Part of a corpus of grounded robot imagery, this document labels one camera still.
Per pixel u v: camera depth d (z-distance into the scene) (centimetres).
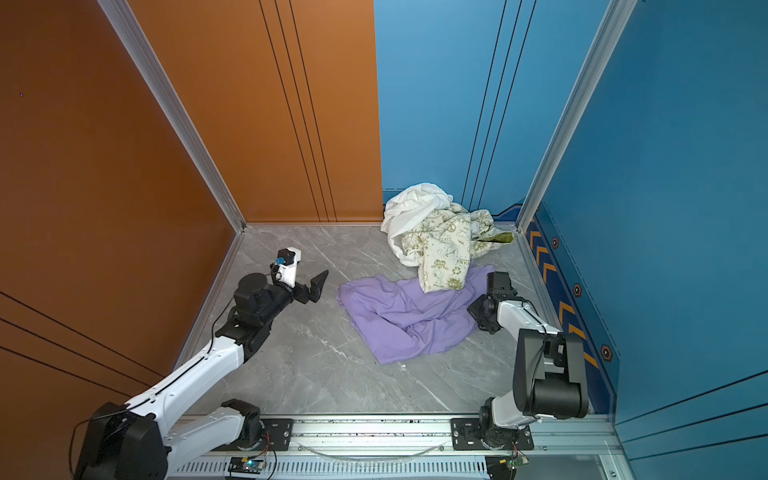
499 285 75
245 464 71
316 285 71
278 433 74
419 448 72
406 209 109
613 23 71
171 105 85
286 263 66
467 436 72
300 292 70
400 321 90
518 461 69
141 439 39
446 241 100
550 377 44
